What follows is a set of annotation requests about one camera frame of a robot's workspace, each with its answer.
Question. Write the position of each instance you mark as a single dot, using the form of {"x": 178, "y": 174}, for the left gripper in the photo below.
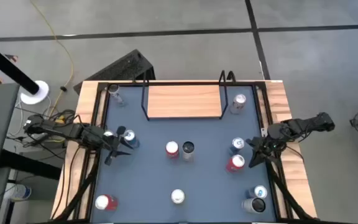
{"x": 99, "y": 141}

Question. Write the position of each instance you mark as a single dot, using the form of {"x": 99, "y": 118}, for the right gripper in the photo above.
{"x": 269, "y": 146}

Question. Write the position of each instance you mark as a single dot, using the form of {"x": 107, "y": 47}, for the blue silver Red Bull can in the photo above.
{"x": 259, "y": 192}
{"x": 130, "y": 135}
{"x": 237, "y": 143}

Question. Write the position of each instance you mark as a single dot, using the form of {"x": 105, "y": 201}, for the red Fanta can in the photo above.
{"x": 236, "y": 161}
{"x": 171, "y": 148}
{"x": 102, "y": 202}

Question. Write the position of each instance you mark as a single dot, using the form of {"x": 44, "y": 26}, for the white Celsius can black lid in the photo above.
{"x": 188, "y": 147}
{"x": 256, "y": 205}
{"x": 117, "y": 96}

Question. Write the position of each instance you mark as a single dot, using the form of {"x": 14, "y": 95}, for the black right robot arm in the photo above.
{"x": 306, "y": 124}

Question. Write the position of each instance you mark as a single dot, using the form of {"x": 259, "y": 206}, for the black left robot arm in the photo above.
{"x": 73, "y": 130}

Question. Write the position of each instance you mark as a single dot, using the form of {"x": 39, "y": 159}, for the black perforated metal box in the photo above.
{"x": 120, "y": 67}

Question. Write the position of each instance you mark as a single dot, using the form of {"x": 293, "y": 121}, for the small black floor object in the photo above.
{"x": 63, "y": 88}

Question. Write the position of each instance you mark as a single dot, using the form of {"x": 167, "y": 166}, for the black desk beam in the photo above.
{"x": 30, "y": 164}

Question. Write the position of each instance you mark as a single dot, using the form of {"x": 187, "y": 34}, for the white plastic bottle blue label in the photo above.
{"x": 19, "y": 192}

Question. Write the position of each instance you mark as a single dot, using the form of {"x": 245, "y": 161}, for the black pole white round base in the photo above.
{"x": 8, "y": 67}

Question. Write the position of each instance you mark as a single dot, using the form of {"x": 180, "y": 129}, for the silver metal bracket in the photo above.
{"x": 263, "y": 132}

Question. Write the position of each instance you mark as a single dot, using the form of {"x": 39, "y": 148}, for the black metal table frame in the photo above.
{"x": 123, "y": 83}

